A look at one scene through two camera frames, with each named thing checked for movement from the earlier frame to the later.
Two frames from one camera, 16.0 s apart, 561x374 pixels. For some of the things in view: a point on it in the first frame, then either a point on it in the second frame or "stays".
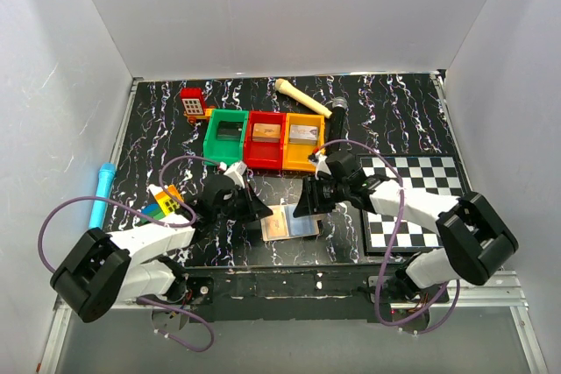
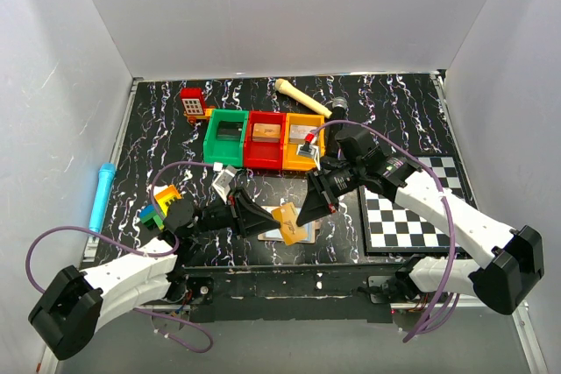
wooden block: [266, 132] stays
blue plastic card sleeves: [300, 225] -> [276, 233]
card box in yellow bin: [303, 135] stays
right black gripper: [316, 194] stays
